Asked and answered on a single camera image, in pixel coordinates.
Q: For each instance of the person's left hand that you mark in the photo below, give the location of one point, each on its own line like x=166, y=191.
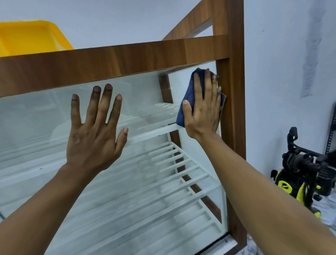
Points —
x=89, y=149

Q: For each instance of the person's right hand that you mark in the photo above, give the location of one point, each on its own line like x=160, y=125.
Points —
x=204, y=118

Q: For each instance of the person's right little finger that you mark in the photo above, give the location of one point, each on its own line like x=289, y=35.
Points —
x=219, y=98

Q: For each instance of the person's right thumb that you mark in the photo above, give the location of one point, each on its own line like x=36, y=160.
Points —
x=187, y=113

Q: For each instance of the person's left little finger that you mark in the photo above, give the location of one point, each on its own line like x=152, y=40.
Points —
x=76, y=111

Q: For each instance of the person's left thumb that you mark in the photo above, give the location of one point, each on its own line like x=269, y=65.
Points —
x=122, y=140

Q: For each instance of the person's left middle finger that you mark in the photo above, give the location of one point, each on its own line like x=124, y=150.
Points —
x=105, y=103

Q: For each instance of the person's right middle finger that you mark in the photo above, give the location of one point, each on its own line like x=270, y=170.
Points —
x=208, y=85

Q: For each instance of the dark blue cleaning cloth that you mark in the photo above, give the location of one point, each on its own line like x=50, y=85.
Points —
x=189, y=97

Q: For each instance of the person's right forearm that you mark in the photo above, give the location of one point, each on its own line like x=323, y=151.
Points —
x=257, y=199

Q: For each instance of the person's left forearm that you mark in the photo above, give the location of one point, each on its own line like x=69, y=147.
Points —
x=34, y=218

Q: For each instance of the white slatted cabinet shelf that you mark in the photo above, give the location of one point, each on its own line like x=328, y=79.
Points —
x=162, y=184
x=147, y=131

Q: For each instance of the clear glass cabinet pane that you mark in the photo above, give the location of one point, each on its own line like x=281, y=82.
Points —
x=39, y=113

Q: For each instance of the yellow plastic tray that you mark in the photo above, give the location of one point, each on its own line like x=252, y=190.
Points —
x=31, y=38

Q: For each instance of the black and yellow pressure washer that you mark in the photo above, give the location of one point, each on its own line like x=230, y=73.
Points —
x=301, y=168

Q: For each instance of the black perforated metal rack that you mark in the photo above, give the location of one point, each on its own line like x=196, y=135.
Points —
x=331, y=131

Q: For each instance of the brown wooden display cabinet frame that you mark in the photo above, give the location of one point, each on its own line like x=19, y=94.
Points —
x=131, y=59

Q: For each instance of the white cabinet base rail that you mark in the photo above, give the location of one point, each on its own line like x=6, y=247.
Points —
x=223, y=245

